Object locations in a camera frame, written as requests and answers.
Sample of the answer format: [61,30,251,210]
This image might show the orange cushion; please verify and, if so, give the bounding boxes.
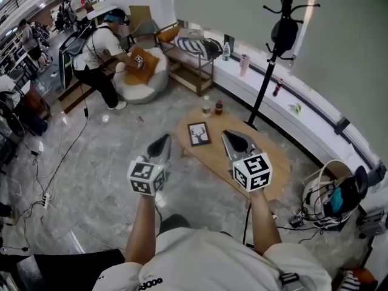
[124,46,161,86]

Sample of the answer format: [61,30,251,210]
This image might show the black white striped blanket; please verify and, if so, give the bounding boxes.
[174,36,224,61]

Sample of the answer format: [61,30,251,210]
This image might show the person's right forearm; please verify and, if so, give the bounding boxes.
[249,189,283,256]

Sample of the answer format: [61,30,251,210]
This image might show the wooden bench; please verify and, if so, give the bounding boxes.
[156,22,215,97]

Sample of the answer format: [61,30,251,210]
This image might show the person's left forearm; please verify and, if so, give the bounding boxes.
[124,192,161,266]

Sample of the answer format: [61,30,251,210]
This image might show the pink tumbler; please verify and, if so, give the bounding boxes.
[239,53,251,78]

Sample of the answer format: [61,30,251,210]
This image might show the cardboard box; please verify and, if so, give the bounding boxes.
[129,5,152,27]

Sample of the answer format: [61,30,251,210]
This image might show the orange seat pad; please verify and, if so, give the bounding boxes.
[157,25,181,42]

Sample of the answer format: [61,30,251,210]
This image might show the striped cushion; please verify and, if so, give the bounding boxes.
[344,270,361,291]

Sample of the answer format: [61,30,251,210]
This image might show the grey armchair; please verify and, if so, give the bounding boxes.
[130,19,160,50]

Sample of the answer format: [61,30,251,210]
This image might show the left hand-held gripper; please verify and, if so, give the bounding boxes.
[127,133,173,197]

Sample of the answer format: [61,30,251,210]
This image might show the black headset with teal pad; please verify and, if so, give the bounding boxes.
[303,165,369,224]

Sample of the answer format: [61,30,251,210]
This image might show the white window ledge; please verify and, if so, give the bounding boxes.
[177,19,383,175]

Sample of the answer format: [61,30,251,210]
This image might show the black bag on rack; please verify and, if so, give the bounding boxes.
[270,16,299,53]

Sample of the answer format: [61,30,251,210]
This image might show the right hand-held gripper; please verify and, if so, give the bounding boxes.
[221,129,273,193]

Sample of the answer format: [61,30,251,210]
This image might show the white beanbag chair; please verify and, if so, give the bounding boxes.
[112,47,170,104]

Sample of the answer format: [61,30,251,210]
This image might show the long black floor cable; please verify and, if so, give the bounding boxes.
[45,83,90,193]

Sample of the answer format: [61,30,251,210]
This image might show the person's white shirt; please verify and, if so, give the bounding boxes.
[92,227,333,291]

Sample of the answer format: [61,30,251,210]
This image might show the dark window latch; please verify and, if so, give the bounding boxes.
[366,162,387,178]
[333,116,351,136]

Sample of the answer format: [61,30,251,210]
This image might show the white round basket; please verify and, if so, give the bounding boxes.
[302,159,355,221]

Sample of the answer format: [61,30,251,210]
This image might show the person's black trousers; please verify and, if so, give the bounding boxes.
[159,213,192,235]

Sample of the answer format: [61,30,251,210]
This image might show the flat grey box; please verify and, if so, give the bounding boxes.
[178,28,210,41]

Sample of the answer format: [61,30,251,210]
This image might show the grey metal clamp device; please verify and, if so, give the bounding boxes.
[357,209,387,239]

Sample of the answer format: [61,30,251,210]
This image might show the black coat rack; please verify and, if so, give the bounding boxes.
[244,0,321,132]

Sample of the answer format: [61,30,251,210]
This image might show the grey strap buckle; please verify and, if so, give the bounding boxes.
[278,273,301,287]

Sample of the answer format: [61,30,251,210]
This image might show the wooden coffee table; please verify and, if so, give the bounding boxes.
[174,106,292,201]

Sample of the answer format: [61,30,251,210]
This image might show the orange chair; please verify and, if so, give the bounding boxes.
[333,267,378,291]

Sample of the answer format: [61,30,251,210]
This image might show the cola bottle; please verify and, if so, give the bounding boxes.
[272,78,284,98]

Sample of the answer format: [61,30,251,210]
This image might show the deer picture frame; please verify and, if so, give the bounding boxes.
[187,121,212,147]

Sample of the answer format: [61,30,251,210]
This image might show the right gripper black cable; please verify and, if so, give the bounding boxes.
[242,203,252,245]

